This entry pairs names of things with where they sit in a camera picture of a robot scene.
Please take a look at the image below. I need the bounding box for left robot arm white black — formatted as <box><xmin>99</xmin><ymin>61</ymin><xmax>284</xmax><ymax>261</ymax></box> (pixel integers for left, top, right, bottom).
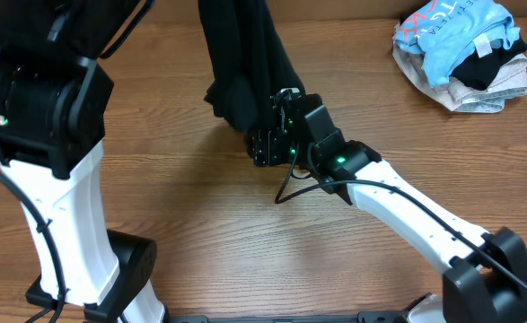
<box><xmin>0</xmin><ymin>0</ymin><xmax>170</xmax><ymax>322</ymax></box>

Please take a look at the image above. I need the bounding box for beige folded garment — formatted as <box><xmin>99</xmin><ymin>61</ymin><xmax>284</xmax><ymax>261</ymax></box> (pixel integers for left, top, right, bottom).
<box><xmin>392</xmin><ymin>44</ymin><xmax>527</xmax><ymax>114</ymax></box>

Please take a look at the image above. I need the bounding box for black shorts garment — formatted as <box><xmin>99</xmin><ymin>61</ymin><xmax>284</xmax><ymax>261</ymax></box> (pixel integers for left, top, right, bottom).
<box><xmin>198</xmin><ymin>0</ymin><xmax>305</xmax><ymax>131</ymax></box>

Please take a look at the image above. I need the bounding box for light blue printed shirt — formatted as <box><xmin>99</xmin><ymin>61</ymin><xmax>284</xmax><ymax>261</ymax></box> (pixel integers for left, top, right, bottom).
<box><xmin>393</xmin><ymin>0</ymin><xmax>520</xmax><ymax>88</ymax></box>

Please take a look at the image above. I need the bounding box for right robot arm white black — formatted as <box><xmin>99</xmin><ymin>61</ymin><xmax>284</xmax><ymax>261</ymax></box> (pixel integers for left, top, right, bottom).
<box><xmin>247</xmin><ymin>88</ymin><xmax>527</xmax><ymax>322</ymax></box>

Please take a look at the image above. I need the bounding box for black folded garment in pile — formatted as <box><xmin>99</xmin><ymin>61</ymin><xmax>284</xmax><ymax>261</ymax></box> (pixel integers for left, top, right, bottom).
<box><xmin>452</xmin><ymin>38</ymin><xmax>527</xmax><ymax>91</ymax></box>

